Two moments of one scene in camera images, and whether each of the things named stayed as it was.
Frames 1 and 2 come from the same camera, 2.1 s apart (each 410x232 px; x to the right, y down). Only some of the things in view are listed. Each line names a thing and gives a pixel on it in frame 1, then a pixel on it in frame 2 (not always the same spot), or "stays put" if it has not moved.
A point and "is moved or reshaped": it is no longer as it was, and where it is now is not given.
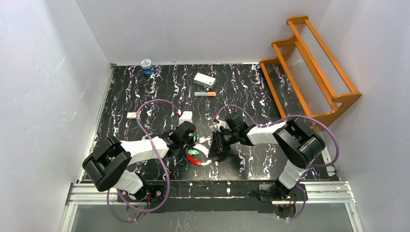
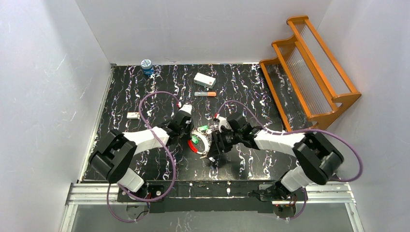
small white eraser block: (131, 115) stays put
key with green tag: (193, 152) is moved or reshaped
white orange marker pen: (207, 94) stays put
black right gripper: (216, 148) stays put
